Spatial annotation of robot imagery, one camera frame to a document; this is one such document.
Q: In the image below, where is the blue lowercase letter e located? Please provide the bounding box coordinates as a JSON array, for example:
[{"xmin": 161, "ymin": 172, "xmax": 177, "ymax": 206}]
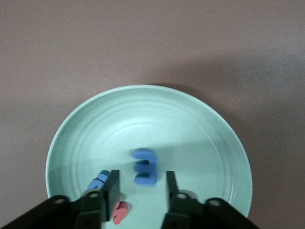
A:
[{"xmin": 87, "ymin": 169, "xmax": 112, "ymax": 190}]

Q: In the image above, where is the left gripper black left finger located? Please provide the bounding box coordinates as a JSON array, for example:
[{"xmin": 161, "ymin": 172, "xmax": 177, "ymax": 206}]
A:
[{"xmin": 75, "ymin": 170, "xmax": 121, "ymax": 229}]

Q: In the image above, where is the red lowercase letter w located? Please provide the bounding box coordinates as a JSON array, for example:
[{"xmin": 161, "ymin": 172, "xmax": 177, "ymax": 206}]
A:
[{"xmin": 111, "ymin": 200, "xmax": 131, "ymax": 225}]

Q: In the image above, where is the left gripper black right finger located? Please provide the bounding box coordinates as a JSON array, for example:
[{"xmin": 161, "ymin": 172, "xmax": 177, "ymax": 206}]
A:
[{"xmin": 162, "ymin": 171, "xmax": 200, "ymax": 229}]

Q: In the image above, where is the green round plate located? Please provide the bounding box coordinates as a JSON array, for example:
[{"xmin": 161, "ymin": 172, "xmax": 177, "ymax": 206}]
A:
[{"xmin": 45, "ymin": 84, "xmax": 253, "ymax": 229}]

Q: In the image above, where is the blue foam letter E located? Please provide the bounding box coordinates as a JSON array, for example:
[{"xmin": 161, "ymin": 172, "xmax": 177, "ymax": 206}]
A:
[{"xmin": 132, "ymin": 148, "xmax": 158, "ymax": 187}]

